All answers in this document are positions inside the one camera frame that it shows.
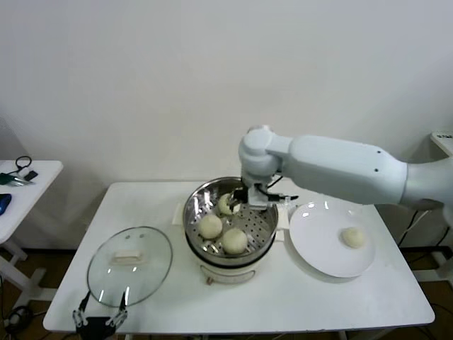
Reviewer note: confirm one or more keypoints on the perforated steel steamer basket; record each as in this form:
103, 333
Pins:
258, 226

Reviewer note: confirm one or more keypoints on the green tool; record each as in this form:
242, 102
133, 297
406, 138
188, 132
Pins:
5, 180

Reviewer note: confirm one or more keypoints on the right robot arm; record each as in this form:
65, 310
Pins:
336, 166

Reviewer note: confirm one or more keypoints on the small black device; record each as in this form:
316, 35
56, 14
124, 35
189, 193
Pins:
31, 175

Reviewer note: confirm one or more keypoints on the white oval plate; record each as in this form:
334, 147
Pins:
311, 241

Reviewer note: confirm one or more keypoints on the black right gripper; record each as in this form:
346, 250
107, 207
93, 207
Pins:
241, 195

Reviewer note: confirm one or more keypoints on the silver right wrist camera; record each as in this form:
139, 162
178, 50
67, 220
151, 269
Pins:
258, 200

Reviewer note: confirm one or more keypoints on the blue plastic object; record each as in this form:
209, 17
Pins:
4, 203

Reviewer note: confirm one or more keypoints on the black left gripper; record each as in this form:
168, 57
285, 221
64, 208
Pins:
95, 327

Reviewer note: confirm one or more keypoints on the white steamed baozi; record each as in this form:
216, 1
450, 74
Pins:
233, 241
210, 226
352, 237
223, 209

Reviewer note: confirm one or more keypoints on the white steamer pot with tiers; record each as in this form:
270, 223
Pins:
226, 272

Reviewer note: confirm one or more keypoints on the white side table with label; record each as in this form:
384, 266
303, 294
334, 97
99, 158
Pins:
442, 141

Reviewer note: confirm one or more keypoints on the silver metal tool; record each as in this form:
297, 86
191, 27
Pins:
23, 181

